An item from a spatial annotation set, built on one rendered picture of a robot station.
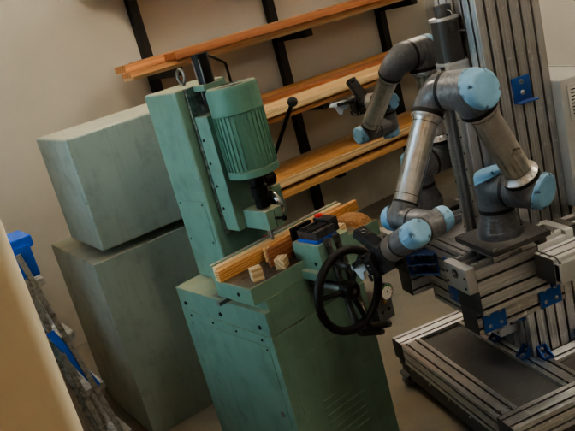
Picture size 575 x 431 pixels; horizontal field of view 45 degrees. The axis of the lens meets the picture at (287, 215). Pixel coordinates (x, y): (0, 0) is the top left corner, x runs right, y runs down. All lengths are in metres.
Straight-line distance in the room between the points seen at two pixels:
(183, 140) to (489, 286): 1.14
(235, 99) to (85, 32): 2.44
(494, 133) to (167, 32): 3.07
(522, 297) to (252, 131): 1.05
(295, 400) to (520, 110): 1.25
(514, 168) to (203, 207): 1.07
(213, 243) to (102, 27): 2.36
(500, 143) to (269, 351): 0.99
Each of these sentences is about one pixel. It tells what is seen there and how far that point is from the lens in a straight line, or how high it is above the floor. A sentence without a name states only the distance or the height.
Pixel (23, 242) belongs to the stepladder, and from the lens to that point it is 2.70.
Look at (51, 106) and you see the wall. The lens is 4.50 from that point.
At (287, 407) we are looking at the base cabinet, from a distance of 2.46.
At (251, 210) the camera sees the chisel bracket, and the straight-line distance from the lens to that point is 2.43.
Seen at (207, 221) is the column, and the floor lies 1.04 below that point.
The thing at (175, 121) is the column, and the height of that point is 1.42.
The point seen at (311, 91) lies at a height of 1.11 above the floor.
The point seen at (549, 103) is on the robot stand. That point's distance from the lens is 2.64.
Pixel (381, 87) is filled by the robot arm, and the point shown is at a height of 1.31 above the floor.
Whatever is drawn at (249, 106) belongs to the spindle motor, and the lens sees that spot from 2.28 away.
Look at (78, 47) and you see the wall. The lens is 4.57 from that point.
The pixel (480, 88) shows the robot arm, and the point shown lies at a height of 1.36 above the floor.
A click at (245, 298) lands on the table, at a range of 2.27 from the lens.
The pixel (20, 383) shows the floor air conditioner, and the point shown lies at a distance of 0.51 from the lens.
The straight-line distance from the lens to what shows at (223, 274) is 2.34.
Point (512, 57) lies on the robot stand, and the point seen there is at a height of 1.35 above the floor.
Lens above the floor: 1.72
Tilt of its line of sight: 17 degrees down
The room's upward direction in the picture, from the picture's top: 15 degrees counter-clockwise
